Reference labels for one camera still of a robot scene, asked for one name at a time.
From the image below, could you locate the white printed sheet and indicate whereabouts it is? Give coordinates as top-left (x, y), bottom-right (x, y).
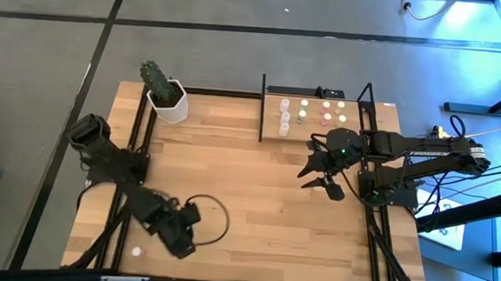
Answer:
top-left (413, 188), bottom-right (468, 252)

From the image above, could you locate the yellow power plug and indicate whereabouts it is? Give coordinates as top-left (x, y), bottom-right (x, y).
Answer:
top-left (430, 124), bottom-right (449, 139)

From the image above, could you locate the beige cable with black plug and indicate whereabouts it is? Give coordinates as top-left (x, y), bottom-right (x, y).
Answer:
top-left (395, 0), bottom-right (463, 24)

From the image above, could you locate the blue-lit metal table frame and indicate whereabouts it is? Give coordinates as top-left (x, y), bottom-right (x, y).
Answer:
top-left (442, 0), bottom-right (501, 117)

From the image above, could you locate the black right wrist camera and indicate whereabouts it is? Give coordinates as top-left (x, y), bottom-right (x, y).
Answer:
top-left (324, 179), bottom-right (347, 203)

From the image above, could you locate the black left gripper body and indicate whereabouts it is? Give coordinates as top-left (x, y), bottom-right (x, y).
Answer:
top-left (152, 199), bottom-right (204, 244)

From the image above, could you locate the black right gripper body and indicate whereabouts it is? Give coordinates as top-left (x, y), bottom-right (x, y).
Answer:
top-left (313, 125), bottom-right (365, 172)

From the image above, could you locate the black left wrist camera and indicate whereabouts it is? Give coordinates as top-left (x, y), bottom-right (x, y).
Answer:
top-left (169, 238), bottom-right (197, 261)

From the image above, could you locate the black right camera cable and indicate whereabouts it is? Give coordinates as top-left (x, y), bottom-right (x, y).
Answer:
top-left (340, 170), bottom-right (374, 206)

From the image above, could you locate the green cactus plant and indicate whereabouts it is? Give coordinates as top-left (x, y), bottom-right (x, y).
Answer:
top-left (137, 59), bottom-right (180, 104)

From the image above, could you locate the black floor cable bundle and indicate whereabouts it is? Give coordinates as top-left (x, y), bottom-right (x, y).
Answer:
top-left (401, 134), bottom-right (501, 238)

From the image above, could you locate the wooden shelf board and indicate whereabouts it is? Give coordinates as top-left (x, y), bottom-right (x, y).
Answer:
top-left (261, 93), bottom-right (366, 147)

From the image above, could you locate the black left camera cable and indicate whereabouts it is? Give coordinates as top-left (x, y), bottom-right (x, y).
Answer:
top-left (182, 192), bottom-right (232, 248)

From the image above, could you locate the white hexagonal plant pot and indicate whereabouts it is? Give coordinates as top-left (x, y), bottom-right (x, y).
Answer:
top-left (144, 77), bottom-right (191, 125)

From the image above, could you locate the black desk beam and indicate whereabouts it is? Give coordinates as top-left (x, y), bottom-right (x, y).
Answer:
top-left (414, 183), bottom-right (501, 238)

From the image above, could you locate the black camera cable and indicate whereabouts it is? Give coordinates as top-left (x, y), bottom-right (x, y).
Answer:
top-left (182, 192), bottom-right (232, 248)
top-left (340, 170), bottom-right (374, 206)

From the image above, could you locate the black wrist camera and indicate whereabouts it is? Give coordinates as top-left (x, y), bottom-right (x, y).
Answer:
top-left (169, 238), bottom-right (197, 261)
top-left (324, 179), bottom-right (347, 203)

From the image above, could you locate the black shelf side panel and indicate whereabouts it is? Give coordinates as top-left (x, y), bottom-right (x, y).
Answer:
top-left (257, 73), bottom-right (269, 143)

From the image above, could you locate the silver metal bracket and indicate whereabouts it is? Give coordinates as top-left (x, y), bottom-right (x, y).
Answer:
top-left (99, 273), bottom-right (150, 281)

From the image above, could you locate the beige power cable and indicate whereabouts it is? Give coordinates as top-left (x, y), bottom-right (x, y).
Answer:
top-left (466, 120), bottom-right (501, 141)

